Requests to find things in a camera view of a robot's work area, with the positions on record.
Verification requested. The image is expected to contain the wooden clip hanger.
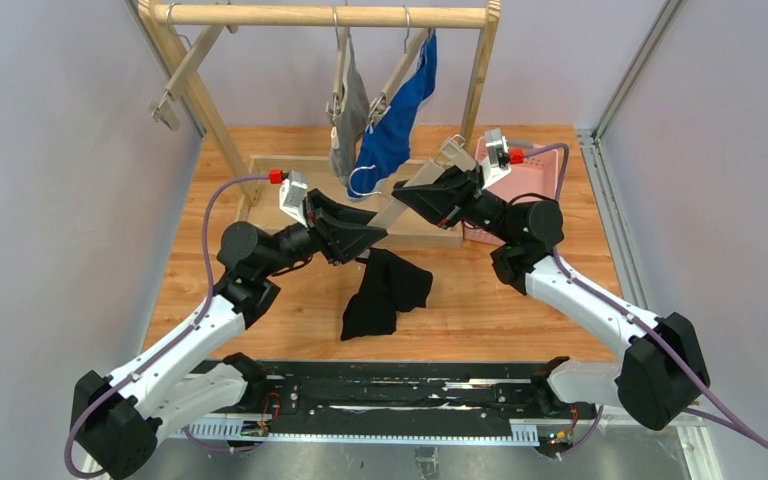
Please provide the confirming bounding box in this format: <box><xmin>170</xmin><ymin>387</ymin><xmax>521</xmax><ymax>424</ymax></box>
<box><xmin>149</xmin><ymin>3</ymin><xmax>238</xmax><ymax>131</ymax></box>
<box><xmin>368</xmin><ymin>134</ymin><xmax>477</xmax><ymax>249</ymax></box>

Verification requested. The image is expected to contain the black underwear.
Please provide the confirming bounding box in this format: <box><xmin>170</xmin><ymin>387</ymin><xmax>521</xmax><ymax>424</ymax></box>
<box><xmin>340</xmin><ymin>248</ymin><xmax>434</xmax><ymax>341</ymax></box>

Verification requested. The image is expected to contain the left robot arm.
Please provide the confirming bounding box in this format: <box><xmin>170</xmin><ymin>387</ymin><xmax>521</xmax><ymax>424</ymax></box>
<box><xmin>64</xmin><ymin>190</ymin><xmax>387</xmax><ymax>479</ymax></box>

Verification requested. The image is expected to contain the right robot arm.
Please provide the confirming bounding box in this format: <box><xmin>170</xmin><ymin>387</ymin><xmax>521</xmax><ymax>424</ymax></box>
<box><xmin>392</xmin><ymin>167</ymin><xmax>710</xmax><ymax>430</ymax></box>

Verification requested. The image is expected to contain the blue underwear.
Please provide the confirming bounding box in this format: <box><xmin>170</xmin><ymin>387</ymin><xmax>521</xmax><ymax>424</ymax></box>
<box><xmin>347</xmin><ymin>29</ymin><xmax>438</xmax><ymax>201</ymax></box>

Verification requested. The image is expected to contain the wooden hanger with blue underwear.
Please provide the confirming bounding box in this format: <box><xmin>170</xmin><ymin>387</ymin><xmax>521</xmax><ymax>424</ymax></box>
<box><xmin>366</xmin><ymin>5</ymin><xmax>433</xmax><ymax>133</ymax></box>

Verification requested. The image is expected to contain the grey underwear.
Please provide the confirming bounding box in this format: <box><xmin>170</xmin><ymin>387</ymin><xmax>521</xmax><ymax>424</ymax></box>
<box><xmin>329</xmin><ymin>33</ymin><xmax>370</xmax><ymax>186</ymax></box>

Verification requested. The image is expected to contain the wooden hanger with grey underwear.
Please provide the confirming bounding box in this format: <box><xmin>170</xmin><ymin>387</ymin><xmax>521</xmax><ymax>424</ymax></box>
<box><xmin>326</xmin><ymin>4</ymin><xmax>350</xmax><ymax>150</ymax></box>

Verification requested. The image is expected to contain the empty wooden clip hanger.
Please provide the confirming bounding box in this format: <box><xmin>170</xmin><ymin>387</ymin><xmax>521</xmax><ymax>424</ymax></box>
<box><xmin>149</xmin><ymin>3</ymin><xmax>238</xmax><ymax>131</ymax></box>

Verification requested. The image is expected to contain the pink plastic basket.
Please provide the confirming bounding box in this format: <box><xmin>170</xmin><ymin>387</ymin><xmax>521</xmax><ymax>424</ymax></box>
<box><xmin>463</xmin><ymin>135</ymin><xmax>563</xmax><ymax>246</ymax></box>

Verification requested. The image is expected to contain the wooden clothes rack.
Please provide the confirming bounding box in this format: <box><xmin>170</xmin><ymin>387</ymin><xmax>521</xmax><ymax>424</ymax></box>
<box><xmin>137</xmin><ymin>0</ymin><xmax>501</xmax><ymax>249</ymax></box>

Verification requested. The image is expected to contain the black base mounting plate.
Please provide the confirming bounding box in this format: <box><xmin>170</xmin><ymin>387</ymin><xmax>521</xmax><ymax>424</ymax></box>
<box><xmin>218</xmin><ymin>361</ymin><xmax>597</xmax><ymax>440</ymax></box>

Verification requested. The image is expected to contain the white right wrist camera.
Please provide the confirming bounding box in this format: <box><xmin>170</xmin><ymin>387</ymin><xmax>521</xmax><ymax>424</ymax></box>
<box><xmin>480</xmin><ymin>128</ymin><xmax>511</xmax><ymax>189</ymax></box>

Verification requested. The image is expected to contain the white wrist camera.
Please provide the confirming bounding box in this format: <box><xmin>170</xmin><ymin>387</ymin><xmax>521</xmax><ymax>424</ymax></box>
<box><xmin>480</xmin><ymin>128</ymin><xmax>511</xmax><ymax>189</ymax></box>
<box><xmin>279</xmin><ymin>170</ymin><xmax>308</xmax><ymax>226</ymax></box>

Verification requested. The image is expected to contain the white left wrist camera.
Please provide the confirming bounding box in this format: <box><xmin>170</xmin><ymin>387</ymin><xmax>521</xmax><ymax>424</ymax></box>
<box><xmin>279</xmin><ymin>170</ymin><xmax>308</xmax><ymax>226</ymax></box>

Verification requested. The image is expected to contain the aluminium frame rail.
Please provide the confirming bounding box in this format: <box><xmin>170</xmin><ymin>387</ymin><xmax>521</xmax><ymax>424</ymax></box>
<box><xmin>576</xmin><ymin>0</ymin><xmax>722</xmax><ymax>479</ymax></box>

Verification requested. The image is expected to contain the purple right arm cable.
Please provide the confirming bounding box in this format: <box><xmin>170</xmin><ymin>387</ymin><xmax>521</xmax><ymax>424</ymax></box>
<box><xmin>509</xmin><ymin>142</ymin><xmax>768</xmax><ymax>458</ymax></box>

